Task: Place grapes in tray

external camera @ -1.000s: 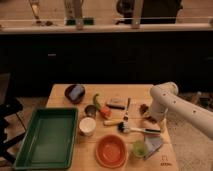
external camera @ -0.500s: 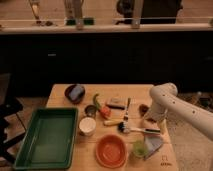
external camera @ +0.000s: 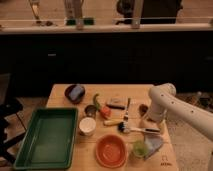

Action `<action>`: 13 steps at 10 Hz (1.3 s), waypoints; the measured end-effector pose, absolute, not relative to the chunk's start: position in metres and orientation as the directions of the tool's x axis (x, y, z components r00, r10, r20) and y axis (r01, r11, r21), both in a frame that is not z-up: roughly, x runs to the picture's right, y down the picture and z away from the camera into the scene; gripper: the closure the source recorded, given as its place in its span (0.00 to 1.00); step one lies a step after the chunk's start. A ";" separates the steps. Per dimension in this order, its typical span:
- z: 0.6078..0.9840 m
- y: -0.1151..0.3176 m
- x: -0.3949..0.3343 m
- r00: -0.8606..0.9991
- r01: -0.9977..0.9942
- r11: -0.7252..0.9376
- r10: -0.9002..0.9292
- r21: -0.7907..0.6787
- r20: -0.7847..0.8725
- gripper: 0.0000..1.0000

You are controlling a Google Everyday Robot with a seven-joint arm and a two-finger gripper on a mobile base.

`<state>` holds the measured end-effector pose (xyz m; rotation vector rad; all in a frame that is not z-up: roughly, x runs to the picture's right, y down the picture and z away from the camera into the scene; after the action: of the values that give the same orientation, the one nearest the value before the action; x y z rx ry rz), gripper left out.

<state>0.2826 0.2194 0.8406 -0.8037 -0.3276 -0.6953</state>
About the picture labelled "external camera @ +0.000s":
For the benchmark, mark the orange carrot piece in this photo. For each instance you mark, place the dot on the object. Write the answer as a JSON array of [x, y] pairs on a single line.
[[105, 112]]

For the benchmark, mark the orange bowl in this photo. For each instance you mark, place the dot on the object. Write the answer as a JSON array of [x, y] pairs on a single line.
[[110, 151]]

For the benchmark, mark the metal fork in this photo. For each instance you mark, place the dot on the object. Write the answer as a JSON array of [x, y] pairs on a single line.
[[126, 115]]

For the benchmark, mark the green cup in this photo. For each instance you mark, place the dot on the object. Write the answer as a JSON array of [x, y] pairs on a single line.
[[139, 149]]

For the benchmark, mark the white cup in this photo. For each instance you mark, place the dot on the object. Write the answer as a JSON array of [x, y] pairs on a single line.
[[87, 126]]

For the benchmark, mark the blue sponge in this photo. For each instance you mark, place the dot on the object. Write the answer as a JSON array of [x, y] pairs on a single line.
[[76, 93]]

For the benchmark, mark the green chili pepper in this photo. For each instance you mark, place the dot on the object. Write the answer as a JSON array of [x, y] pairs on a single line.
[[95, 102]]

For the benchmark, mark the green plastic tray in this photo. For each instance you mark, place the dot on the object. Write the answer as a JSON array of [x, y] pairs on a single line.
[[49, 140]]

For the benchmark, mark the dark maroon bowl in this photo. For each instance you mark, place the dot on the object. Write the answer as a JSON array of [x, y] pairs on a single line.
[[67, 91]]

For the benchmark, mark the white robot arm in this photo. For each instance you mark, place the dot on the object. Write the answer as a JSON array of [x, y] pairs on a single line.
[[163, 99]]

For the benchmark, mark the yellow banana toy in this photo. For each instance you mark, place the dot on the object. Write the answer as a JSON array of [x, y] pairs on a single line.
[[111, 122]]

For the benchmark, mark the black head dish brush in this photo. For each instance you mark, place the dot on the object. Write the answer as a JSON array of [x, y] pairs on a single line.
[[124, 127]]

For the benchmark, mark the dark red grape bunch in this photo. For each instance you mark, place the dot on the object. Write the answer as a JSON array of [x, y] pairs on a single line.
[[142, 109]]

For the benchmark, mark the black chair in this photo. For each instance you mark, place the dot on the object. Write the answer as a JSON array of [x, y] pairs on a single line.
[[9, 107]]

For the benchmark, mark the small metal cup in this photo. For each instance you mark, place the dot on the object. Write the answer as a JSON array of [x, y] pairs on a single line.
[[90, 111]]

